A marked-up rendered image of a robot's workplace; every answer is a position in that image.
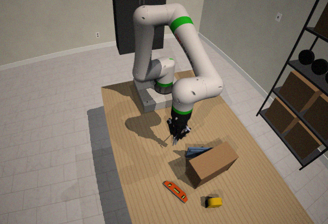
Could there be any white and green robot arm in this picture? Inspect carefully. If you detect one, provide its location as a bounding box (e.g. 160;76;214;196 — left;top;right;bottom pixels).
133;3;224;122

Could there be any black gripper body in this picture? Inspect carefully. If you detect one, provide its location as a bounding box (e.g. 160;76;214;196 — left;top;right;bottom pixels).
171;118;188;130

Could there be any yellow tape measure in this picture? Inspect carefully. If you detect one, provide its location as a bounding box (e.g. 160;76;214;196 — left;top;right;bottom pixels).
205;197;222;208

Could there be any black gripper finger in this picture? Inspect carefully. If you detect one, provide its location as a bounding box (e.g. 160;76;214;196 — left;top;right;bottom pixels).
167;118;178;142
175;125;191;145

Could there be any orange spirit level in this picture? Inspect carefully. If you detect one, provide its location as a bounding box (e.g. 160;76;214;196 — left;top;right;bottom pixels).
164;181;188;203

